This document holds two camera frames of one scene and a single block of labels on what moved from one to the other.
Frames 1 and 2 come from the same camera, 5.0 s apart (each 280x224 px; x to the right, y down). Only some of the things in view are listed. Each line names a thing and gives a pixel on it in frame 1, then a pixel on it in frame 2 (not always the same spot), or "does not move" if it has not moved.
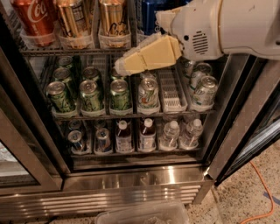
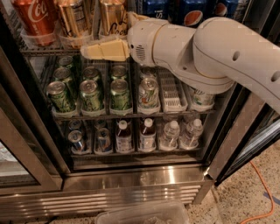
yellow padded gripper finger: (161, 50) to (115, 50)
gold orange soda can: (115, 24) does not move
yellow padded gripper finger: (164, 18) to (133, 17)
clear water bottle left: (171, 131) does not move
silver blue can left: (74, 138) does not move
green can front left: (56, 92) does not move
